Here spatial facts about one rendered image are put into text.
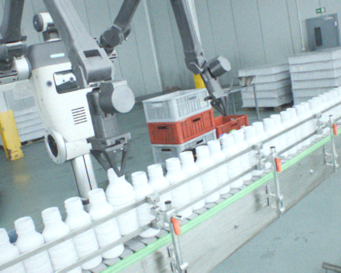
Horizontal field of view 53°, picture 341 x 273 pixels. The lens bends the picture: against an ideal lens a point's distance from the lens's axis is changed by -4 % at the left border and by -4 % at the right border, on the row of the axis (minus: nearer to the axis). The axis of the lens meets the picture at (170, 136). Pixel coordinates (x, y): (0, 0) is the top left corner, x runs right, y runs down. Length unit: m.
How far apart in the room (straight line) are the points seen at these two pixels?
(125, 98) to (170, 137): 2.67
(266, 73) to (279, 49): 4.35
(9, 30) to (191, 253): 0.88
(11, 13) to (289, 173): 1.08
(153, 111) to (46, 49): 2.11
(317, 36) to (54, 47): 10.61
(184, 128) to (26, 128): 7.44
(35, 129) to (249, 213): 9.56
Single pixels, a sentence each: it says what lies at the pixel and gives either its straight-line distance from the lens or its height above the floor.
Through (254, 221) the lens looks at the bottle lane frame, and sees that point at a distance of 1.21.
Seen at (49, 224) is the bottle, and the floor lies 1.14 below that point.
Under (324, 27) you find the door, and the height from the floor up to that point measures 1.76.
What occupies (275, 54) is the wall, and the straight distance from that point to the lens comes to 12.49.
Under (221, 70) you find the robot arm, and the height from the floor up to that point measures 1.36.
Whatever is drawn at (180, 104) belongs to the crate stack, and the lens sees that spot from 3.36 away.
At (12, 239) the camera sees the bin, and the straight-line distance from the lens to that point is 1.40.
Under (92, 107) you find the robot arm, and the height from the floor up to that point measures 1.35.
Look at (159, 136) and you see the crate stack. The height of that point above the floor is 0.75.
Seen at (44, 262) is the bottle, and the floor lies 1.07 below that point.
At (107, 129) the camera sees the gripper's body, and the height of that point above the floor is 1.30.
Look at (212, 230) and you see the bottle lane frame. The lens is 1.05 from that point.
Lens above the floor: 1.42
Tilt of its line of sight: 11 degrees down
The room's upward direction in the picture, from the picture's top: 10 degrees counter-clockwise
